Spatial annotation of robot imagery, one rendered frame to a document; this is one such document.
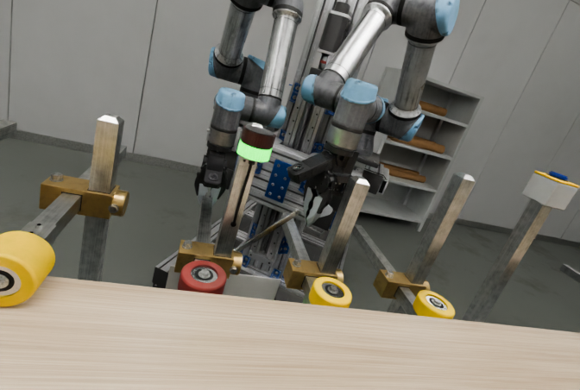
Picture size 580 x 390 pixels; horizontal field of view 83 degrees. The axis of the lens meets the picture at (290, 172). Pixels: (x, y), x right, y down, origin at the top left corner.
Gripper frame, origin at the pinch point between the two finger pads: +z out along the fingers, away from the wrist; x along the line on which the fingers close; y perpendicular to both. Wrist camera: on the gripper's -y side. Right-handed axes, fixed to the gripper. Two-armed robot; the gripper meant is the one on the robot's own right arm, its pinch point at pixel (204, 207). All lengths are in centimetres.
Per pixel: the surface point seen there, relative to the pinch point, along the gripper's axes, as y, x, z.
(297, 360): -57, -14, -10
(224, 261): -31.2, -4.7, -5.1
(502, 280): -30, -80, -10
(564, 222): 248, -523, 55
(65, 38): 228, 126, -6
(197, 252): -30.3, 1.2, -5.8
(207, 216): -12.2, -0.4, -4.3
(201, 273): -41.8, 0.5, -9.9
